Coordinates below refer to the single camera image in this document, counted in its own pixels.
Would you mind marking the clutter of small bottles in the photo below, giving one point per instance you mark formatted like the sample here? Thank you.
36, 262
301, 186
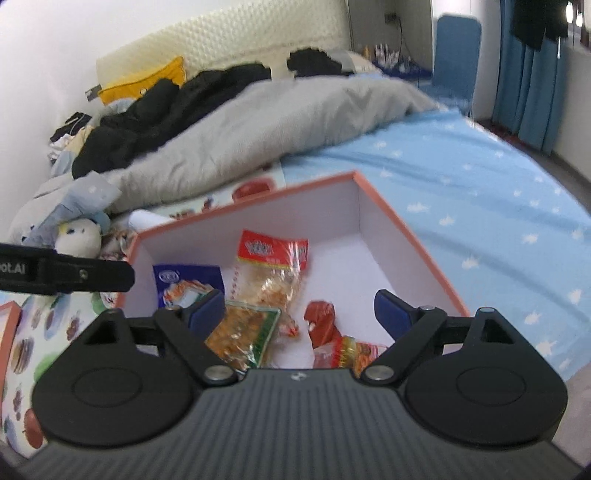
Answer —
397, 60

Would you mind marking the fruit print mat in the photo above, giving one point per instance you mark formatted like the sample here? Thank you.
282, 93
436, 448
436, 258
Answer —
46, 337

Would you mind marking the dark red snack wrapper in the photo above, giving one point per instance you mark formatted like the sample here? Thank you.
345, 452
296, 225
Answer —
321, 318

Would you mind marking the black white clothes pile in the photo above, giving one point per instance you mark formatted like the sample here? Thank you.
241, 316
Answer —
69, 129

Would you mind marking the grey wall socket plate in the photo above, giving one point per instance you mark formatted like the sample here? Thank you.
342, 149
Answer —
93, 93

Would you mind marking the red-top clear snack packet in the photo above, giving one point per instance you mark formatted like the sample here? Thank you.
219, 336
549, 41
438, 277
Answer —
272, 254

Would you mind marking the blue chair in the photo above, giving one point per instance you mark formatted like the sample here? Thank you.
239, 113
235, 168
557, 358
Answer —
457, 55

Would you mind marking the black garment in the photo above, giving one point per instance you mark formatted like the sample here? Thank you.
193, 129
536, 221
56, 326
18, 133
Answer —
314, 62

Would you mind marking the blue curtain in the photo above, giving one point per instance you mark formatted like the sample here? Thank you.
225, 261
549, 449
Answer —
526, 92

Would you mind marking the red yellow green snack packet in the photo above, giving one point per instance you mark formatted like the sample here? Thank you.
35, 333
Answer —
351, 351

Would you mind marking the green-edged snack packet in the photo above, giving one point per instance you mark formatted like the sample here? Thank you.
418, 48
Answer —
244, 328

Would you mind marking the black hanging jacket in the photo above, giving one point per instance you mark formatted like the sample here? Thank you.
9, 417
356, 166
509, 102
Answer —
535, 23

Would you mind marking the yellow pillow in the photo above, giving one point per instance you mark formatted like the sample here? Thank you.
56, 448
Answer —
152, 76

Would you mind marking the light blue star-print cloth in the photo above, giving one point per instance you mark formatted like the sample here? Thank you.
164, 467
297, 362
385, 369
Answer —
78, 194

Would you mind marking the orange box lid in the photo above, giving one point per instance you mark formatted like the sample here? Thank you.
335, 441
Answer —
9, 332

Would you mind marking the white plush toy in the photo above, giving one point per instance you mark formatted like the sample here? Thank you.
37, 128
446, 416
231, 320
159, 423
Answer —
78, 240

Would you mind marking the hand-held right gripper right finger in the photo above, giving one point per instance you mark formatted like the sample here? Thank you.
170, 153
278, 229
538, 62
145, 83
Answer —
390, 310

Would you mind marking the black coat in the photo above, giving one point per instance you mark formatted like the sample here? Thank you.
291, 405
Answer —
161, 110

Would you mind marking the blue star-print bed sheet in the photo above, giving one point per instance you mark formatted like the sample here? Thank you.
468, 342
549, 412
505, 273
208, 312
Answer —
461, 194

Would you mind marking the black wall charger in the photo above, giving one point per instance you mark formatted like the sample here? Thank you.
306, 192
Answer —
391, 17

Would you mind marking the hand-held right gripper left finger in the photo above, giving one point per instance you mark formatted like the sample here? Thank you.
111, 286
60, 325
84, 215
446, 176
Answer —
207, 310

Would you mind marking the grey blanket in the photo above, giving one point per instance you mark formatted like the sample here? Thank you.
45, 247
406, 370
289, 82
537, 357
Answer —
277, 120

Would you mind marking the orange cardboard box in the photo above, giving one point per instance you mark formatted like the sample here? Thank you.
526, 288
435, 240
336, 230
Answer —
323, 217

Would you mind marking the blue snack packet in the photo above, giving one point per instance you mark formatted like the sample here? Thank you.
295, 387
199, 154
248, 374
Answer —
184, 281

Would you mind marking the white tube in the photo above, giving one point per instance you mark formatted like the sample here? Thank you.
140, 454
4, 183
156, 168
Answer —
145, 219

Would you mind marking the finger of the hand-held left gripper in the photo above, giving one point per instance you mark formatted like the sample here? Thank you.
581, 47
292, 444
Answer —
92, 276
27, 249

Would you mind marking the cream padded headboard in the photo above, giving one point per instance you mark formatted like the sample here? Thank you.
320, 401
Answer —
231, 37

